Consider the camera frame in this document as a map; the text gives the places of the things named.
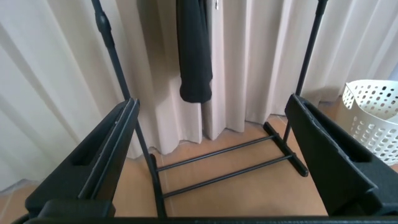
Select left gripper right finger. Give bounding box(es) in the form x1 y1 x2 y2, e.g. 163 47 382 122
284 94 398 217

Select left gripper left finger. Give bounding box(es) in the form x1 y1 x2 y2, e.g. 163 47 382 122
24 98 141 219

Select white laundry basket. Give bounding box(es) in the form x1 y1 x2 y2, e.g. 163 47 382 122
341 79 398 167

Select black shorts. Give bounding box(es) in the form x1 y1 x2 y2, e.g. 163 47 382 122
175 0 220 105

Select black clothes rack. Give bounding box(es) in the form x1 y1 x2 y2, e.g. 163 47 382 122
90 0 329 218

